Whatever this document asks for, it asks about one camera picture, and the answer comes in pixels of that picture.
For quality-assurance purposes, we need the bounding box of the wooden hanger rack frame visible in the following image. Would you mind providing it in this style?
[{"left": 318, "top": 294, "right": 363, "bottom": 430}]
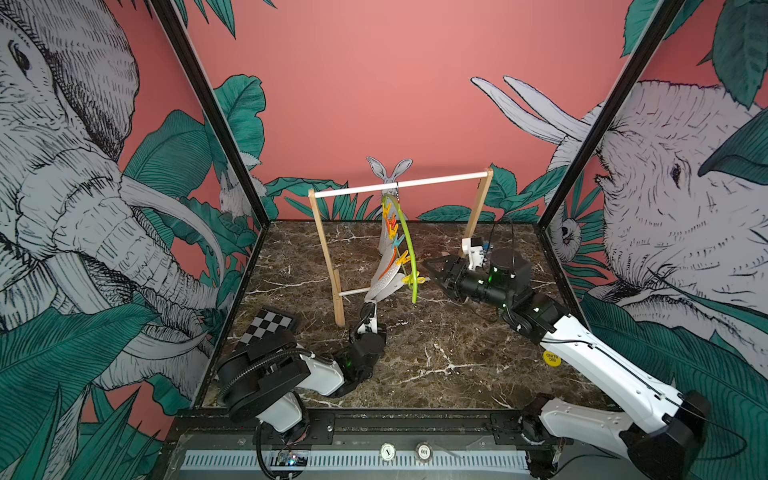
[{"left": 307, "top": 167, "right": 495, "bottom": 329}]

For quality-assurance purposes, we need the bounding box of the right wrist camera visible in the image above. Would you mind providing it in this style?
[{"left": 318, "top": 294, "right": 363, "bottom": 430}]
[{"left": 461, "top": 236, "right": 490, "bottom": 271}]

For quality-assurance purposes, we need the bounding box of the white embossed foam insole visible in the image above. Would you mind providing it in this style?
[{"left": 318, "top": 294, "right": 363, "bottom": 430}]
[{"left": 378, "top": 216, "right": 392, "bottom": 255}]

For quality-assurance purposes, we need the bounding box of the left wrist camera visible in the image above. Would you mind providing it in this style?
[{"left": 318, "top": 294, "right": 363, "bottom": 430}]
[{"left": 354, "top": 302, "right": 387, "bottom": 336}]

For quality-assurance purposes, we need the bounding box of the grey bubbled foam insole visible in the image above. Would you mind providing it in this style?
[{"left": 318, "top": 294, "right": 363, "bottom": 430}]
[{"left": 377, "top": 260, "right": 406, "bottom": 301}]

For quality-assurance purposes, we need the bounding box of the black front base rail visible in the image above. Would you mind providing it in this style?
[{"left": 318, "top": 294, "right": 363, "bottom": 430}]
[{"left": 166, "top": 408, "right": 560, "bottom": 448}]

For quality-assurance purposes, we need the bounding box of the small green circuit board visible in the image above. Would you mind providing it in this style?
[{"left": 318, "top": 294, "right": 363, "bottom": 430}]
[{"left": 272, "top": 451, "right": 308, "bottom": 469}]

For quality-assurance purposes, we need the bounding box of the green clothes hanger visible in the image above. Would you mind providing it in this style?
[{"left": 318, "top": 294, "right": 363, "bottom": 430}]
[{"left": 382, "top": 194, "right": 421, "bottom": 304}]

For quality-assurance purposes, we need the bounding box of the checkerboard calibration plate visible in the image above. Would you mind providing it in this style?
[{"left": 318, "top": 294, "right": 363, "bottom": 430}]
[{"left": 235, "top": 307, "right": 298, "bottom": 350}]

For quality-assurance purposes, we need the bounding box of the black frame post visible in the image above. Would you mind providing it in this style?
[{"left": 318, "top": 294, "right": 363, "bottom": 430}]
[
  {"left": 537, "top": 0, "right": 685, "bottom": 230},
  {"left": 150, "top": 0, "right": 271, "bottom": 229}
]

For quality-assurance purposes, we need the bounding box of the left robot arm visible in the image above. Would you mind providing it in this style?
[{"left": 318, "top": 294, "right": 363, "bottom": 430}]
[{"left": 216, "top": 302, "right": 387, "bottom": 441}]

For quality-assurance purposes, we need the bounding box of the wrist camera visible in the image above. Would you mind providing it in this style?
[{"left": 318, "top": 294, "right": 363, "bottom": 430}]
[
  {"left": 354, "top": 302, "right": 387, "bottom": 336},
  {"left": 461, "top": 236, "right": 490, "bottom": 271}
]

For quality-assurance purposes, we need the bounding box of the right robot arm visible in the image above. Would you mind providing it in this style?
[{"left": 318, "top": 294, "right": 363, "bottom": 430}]
[{"left": 423, "top": 249, "right": 711, "bottom": 479}]

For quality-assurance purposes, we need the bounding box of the white striped fabric insole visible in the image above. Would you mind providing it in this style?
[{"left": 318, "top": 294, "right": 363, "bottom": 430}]
[{"left": 365, "top": 272, "right": 389, "bottom": 303}]

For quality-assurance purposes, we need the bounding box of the yellow round sticker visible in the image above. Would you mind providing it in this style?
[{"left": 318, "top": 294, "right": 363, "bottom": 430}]
[{"left": 542, "top": 350, "right": 562, "bottom": 368}]

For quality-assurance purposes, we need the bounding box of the right black frame post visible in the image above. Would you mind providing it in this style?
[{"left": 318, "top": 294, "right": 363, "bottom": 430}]
[{"left": 537, "top": 0, "right": 685, "bottom": 230}]

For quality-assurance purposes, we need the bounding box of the yellow clothespin at hanger end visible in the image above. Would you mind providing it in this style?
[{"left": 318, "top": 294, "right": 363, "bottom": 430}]
[{"left": 402, "top": 276, "right": 427, "bottom": 285}]

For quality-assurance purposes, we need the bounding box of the orange-edged felt insole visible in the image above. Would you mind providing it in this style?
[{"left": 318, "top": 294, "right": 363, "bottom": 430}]
[{"left": 375, "top": 248, "right": 400, "bottom": 281}]

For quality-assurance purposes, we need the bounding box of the left black frame post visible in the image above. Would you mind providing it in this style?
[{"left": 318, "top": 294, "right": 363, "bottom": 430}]
[{"left": 150, "top": 0, "right": 271, "bottom": 229}]

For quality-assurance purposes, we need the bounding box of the white perforated vent strip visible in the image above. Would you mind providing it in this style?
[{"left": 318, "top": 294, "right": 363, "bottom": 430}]
[{"left": 181, "top": 450, "right": 529, "bottom": 473}]

